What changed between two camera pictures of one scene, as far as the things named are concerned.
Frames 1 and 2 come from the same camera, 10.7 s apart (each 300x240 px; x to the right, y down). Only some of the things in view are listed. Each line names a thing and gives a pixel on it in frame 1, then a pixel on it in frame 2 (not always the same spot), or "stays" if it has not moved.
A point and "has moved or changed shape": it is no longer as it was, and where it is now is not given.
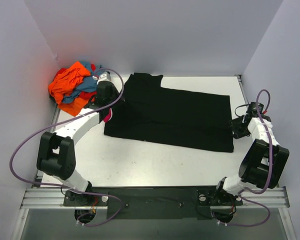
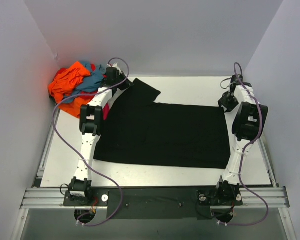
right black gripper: (237, 127) → (226, 102)
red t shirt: (88, 95) stays
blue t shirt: (89, 84) stays
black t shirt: (151, 113) has moved or changed shape
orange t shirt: (66, 80) stays
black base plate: (153, 203) stays
